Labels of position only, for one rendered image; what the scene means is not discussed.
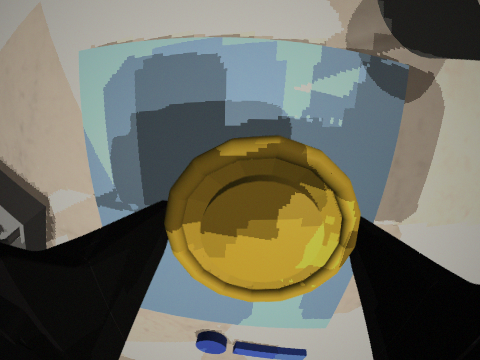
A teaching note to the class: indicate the beige cylinder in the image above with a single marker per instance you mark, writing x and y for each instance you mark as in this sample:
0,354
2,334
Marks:
445,29

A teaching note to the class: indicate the gold round plate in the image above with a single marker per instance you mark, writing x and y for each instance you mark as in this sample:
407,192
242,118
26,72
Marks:
262,218

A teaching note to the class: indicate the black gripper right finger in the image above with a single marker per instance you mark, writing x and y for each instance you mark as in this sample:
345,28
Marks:
414,308

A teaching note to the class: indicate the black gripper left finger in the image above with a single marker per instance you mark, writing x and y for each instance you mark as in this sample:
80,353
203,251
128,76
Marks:
84,295

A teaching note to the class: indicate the grey dish rack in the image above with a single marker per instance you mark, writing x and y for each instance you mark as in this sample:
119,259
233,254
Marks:
22,217

